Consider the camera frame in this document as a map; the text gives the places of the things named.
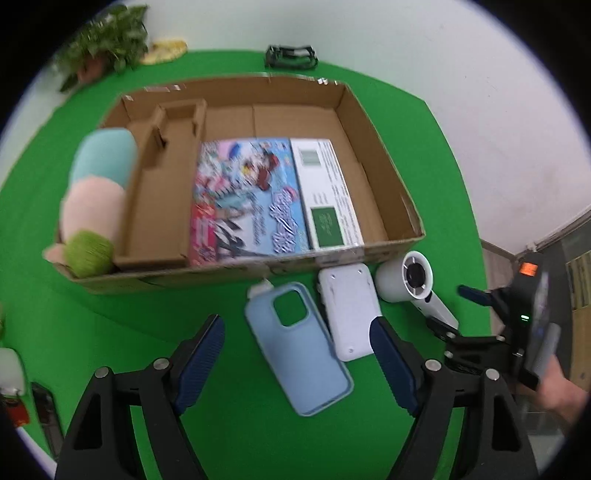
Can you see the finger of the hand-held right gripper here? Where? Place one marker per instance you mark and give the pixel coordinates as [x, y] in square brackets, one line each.
[443, 327]
[478, 296]

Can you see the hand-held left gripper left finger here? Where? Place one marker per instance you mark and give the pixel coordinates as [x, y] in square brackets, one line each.
[203, 360]

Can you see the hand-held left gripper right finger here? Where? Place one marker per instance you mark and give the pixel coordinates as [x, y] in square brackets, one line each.
[392, 364]

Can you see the white power bank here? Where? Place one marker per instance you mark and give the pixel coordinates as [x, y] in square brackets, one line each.
[346, 314]

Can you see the white hair dryer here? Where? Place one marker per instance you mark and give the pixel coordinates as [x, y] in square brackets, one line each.
[392, 281]

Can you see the light blue phone case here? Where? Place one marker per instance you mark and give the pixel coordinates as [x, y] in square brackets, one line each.
[304, 364]

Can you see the colourful printed toy box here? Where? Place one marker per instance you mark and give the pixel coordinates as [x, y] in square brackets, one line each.
[244, 198]

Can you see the pastel plush toy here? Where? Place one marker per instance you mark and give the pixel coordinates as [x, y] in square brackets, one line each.
[92, 198]

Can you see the large cardboard box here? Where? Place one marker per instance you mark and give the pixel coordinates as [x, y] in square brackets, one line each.
[286, 120]

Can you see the person's right hand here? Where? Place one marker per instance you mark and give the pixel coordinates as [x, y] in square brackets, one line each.
[561, 397]

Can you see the white charger plug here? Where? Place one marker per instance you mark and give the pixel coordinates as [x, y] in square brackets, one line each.
[259, 288]

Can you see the green round cloth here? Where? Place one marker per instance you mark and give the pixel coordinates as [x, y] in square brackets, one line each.
[277, 443]

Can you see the dark flat device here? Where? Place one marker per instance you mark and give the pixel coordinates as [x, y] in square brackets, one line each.
[48, 415]

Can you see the white rounded object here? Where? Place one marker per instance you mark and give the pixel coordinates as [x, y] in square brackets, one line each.
[10, 371]

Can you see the red small object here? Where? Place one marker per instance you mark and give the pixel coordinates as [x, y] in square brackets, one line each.
[16, 410]

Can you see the yellow flat object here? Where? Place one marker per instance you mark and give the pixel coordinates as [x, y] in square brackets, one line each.
[164, 50]

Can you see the potted green plant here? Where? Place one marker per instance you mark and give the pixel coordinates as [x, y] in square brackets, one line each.
[106, 41]

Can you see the black frame object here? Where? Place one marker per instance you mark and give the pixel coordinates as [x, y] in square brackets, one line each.
[291, 55]

